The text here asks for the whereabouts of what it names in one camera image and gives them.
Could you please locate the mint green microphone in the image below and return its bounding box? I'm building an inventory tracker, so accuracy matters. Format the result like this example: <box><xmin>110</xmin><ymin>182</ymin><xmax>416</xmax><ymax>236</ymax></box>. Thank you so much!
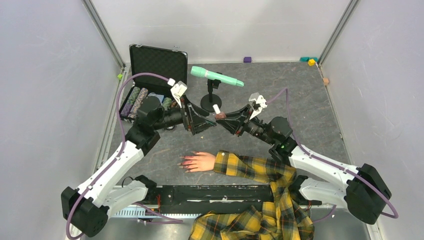
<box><xmin>190</xmin><ymin>66</ymin><xmax>244</xmax><ymax>87</ymax></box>

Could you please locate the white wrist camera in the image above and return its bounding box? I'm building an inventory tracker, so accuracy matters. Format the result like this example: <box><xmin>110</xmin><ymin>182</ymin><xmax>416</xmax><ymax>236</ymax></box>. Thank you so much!
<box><xmin>248</xmin><ymin>92</ymin><xmax>268</xmax><ymax>120</ymax></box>
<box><xmin>167</xmin><ymin>78</ymin><xmax>188</xmax><ymax>108</ymax></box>

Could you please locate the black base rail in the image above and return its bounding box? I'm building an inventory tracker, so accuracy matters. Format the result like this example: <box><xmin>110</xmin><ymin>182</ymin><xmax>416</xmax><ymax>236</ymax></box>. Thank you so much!
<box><xmin>140</xmin><ymin>184</ymin><xmax>274</xmax><ymax>215</ymax></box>

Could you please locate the mannequin hand with stained nails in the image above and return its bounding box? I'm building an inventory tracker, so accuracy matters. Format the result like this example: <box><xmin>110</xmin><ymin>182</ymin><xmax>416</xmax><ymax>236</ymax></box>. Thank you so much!
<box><xmin>177</xmin><ymin>151</ymin><xmax>216</xmax><ymax>173</ymax></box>

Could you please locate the pink nail polish bottle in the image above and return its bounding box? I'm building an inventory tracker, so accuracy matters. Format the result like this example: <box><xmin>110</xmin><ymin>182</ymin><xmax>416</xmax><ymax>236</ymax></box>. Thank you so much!
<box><xmin>214</xmin><ymin>112</ymin><xmax>227</xmax><ymax>120</ymax></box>

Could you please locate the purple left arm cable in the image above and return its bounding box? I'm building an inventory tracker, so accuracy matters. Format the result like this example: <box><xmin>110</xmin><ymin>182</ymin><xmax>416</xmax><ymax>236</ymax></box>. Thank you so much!
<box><xmin>65</xmin><ymin>72</ymin><xmax>171</xmax><ymax>240</ymax></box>

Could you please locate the purple cube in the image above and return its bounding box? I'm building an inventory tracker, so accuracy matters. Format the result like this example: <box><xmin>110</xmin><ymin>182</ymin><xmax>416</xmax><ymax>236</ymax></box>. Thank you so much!
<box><xmin>243</xmin><ymin>56</ymin><xmax>252</xmax><ymax>63</ymax></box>

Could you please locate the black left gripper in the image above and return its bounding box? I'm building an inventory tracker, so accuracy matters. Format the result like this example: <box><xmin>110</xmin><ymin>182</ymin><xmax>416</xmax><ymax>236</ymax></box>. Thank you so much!
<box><xmin>152</xmin><ymin>93</ymin><xmax>217</xmax><ymax>135</ymax></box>

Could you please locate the yellow cube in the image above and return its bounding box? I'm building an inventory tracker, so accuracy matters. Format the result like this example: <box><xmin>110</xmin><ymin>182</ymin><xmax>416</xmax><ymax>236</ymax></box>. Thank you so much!
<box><xmin>307</xmin><ymin>58</ymin><xmax>316</xmax><ymax>66</ymax></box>

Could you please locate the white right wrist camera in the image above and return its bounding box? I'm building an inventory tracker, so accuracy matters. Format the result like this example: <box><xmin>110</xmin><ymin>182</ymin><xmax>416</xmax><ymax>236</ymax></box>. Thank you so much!
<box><xmin>248</xmin><ymin>92</ymin><xmax>268</xmax><ymax>120</ymax></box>

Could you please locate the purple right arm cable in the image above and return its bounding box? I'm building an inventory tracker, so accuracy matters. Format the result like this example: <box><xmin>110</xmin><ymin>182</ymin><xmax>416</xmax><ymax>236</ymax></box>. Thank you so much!
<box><xmin>264</xmin><ymin>87</ymin><xmax>399</xmax><ymax>220</ymax></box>

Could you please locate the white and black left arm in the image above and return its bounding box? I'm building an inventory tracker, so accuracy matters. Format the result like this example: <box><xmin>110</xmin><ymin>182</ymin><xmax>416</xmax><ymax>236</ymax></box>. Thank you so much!
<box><xmin>61</xmin><ymin>95</ymin><xmax>217</xmax><ymax>240</ymax></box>

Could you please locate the black poker chip case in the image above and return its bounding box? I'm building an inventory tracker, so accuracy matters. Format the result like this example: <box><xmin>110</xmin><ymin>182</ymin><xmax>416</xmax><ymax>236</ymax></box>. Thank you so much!
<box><xmin>119</xmin><ymin>44</ymin><xmax>188</xmax><ymax>121</ymax></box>

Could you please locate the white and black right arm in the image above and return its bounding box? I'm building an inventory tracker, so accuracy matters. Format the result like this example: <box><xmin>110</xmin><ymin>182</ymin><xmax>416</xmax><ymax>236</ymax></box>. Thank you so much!
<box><xmin>215</xmin><ymin>105</ymin><xmax>392</xmax><ymax>225</ymax></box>

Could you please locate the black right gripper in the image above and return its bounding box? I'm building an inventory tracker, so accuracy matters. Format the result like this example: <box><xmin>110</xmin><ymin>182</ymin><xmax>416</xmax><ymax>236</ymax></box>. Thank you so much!
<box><xmin>216</xmin><ymin>104</ymin><xmax>276</xmax><ymax>146</ymax></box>

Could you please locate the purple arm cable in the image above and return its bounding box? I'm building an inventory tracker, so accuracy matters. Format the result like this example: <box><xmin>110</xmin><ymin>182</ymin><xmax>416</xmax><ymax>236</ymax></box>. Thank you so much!
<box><xmin>65</xmin><ymin>72</ymin><xmax>171</xmax><ymax>240</ymax></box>
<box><xmin>264</xmin><ymin>87</ymin><xmax>399</xmax><ymax>220</ymax></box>

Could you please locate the white nail polish cap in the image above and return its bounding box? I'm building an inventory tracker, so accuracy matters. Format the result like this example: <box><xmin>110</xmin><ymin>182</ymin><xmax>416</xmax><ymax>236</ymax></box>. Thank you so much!
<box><xmin>212</xmin><ymin>104</ymin><xmax>221</xmax><ymax>115</ymax></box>

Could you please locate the teal block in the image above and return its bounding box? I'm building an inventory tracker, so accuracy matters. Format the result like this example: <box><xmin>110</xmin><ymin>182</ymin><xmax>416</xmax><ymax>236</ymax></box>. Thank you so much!
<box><xmin>299</xmin><ymin>56</ymin><xmax>319</xmax><ymax>62</ymax></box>

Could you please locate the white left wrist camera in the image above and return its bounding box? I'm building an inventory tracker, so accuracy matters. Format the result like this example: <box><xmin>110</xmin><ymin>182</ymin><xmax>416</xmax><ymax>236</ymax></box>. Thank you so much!
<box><xmin>167</xmin><ymin>78</ymin><xmax>188</xmax><ymax>108</ymax></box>

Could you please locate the black microphone stand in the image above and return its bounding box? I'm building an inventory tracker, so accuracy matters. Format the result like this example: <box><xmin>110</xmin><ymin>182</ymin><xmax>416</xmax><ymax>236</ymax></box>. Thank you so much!
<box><xmin>200</xmin><ymin>79</ymin><xmax>222</xmax><ymax>113</ymax></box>

